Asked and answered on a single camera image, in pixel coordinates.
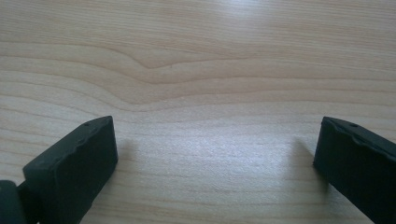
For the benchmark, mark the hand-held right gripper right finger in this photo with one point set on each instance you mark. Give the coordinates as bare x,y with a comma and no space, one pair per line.
358,168

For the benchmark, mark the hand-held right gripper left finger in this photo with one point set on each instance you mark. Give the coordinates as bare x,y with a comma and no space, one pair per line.
71,174

